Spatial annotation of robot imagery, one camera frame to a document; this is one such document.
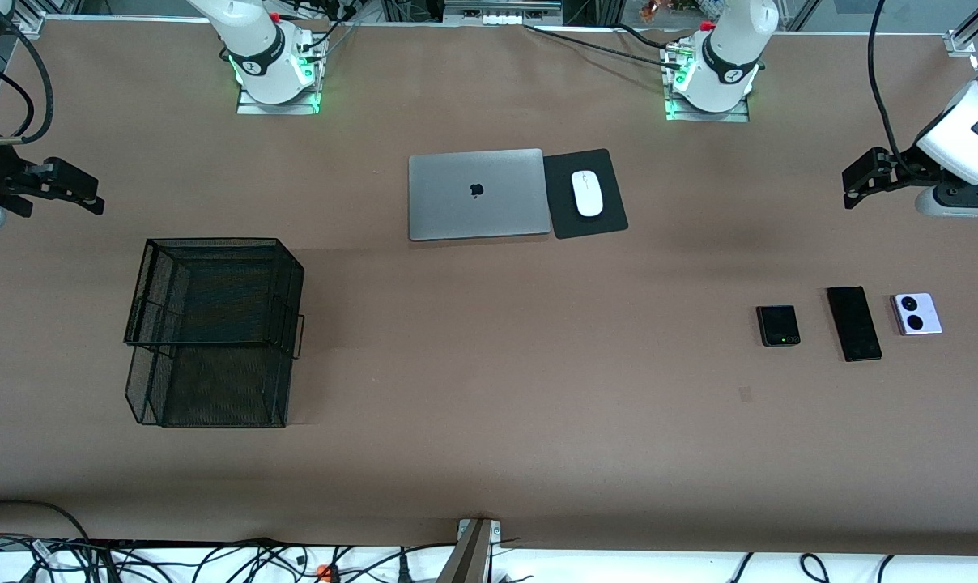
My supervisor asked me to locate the long black slab phone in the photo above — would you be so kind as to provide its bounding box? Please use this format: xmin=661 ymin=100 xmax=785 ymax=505
xmin=826 ymin=286 xmax=883 ymax=363

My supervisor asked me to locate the lilac flip phone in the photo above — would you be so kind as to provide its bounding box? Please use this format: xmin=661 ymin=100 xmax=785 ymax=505
xmin=891 ymin=292 xmax=943 ymax=336

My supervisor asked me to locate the small black flip phone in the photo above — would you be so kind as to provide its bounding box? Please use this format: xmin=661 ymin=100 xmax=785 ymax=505
xmin=755 ymin=304 xmax=802 ymax=347

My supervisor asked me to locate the black mouse pad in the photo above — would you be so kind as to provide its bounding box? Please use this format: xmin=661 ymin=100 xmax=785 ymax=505
xmin=542 ymin=148 xmax=629 ymax=240

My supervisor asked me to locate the white computer mouse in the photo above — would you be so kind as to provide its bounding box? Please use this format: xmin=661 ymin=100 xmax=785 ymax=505
xmin=571 ymin=170 xmax=605 ymax=218

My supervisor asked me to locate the grey closed laptop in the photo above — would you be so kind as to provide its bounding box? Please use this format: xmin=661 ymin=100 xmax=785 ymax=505
xmin=408 ymin=148 xmax=553 ymax=242

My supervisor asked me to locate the white power strip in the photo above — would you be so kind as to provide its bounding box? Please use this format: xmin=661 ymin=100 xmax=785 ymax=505
xmin=444 ymin=0 xmax=561 ymax=25

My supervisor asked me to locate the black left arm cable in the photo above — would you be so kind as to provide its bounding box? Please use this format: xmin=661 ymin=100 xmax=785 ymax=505
xmin=868 ymin=0 xmax=923 ymax=175

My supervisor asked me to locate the aluminium frame profile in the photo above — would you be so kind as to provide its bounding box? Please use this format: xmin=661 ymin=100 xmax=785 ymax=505
xmin=3 ymin=0 xmax=45 ymax=37
xmin=945 ymin=0 xmax=978 ymax=57

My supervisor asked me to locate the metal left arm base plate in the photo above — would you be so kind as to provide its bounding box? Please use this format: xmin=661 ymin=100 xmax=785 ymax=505
xmin=663 ymin=40 xmax=751 ymax=124

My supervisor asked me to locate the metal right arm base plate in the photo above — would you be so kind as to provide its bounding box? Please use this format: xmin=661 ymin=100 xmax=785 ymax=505
xmin=236 ymin=32 xmax=321 ymax=116

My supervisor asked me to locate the black wire mesh basket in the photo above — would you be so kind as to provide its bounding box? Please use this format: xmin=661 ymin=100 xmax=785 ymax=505
xmin=124 ymin=237 xmax=306 ymax=428

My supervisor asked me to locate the thick grey cable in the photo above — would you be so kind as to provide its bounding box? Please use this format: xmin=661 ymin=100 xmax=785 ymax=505
xmin=0 ymin=500 xmax=93 ymax=560

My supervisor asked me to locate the black cable on table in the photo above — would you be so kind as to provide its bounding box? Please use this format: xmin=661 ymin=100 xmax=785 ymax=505
xmin=524 ymin=24 xmax=684 ymax=70

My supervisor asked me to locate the grey metal camera post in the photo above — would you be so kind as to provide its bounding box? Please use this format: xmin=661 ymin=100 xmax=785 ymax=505
xmin=436 ymin=518 xmax=502 ymax=583

